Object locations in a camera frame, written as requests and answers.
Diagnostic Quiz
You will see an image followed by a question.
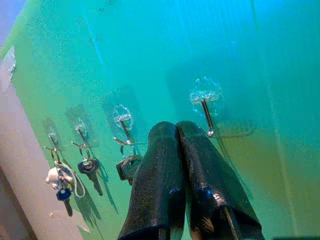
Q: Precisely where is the grey tape piece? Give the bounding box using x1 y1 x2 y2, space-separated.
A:
76 222 91 234

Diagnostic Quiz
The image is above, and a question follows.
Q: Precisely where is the clear tape strip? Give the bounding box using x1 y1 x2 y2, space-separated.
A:
1 46 17 87

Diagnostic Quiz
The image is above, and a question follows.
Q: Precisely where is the clear adhesive metal hook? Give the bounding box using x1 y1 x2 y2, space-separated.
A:
111 104 138 147
189 76 225 138
70 124 91 151
43 131 64 154

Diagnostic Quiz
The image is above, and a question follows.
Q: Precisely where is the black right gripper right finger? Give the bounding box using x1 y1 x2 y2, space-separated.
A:
176 120 266 240

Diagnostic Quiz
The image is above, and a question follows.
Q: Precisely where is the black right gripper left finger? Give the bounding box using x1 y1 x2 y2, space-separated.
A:
117 121 187 240

